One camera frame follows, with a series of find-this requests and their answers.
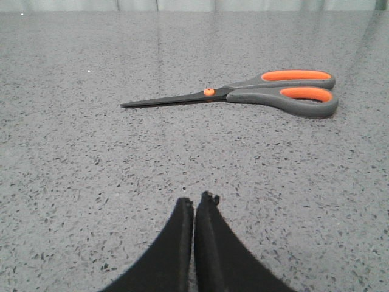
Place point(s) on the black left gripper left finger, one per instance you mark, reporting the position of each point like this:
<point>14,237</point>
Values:
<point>165,264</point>

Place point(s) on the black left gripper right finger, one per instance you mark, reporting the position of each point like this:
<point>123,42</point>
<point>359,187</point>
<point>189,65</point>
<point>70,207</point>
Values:
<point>222,262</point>

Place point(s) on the grey orange handled scissors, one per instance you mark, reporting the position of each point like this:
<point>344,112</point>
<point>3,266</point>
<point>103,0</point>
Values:
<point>304,93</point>

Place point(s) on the grey curtain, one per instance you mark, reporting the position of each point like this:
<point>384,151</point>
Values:
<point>188,5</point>

